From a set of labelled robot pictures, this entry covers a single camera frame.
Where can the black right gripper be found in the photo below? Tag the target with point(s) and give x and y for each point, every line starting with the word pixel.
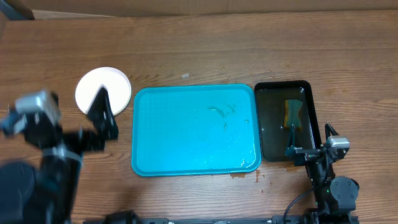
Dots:
pixel 310 154

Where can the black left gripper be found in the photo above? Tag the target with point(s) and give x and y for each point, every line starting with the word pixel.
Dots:
pixel 109 126

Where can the white plate with red stain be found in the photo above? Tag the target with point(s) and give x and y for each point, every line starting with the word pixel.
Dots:
pixel 115 81

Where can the green and yellow sponge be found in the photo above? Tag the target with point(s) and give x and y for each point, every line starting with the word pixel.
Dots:
pixel 292 113

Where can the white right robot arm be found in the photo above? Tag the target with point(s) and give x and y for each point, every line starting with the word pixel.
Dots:
pixel 335 196

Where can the black water tray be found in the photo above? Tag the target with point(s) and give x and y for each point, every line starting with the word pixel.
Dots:
pixel 274 137

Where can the teal plastic tray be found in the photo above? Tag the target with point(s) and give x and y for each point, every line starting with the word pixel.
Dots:
pixel 195 130

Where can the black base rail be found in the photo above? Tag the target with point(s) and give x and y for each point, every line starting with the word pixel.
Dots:
pixel 131 217

